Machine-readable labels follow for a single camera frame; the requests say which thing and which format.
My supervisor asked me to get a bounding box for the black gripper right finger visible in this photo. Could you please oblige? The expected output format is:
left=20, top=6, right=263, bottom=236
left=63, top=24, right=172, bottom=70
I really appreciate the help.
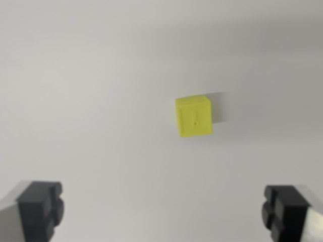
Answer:
left=261, top=185, right=323, bottom=242

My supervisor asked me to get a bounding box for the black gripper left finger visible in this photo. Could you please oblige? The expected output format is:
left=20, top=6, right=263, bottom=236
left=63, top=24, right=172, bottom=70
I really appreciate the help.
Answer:
left=0, top=180, right=65, bottom=242

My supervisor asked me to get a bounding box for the yellow cube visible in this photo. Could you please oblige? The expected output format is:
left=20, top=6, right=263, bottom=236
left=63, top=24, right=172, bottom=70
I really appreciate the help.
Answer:
left=175, top=95, right=213, bottom=138

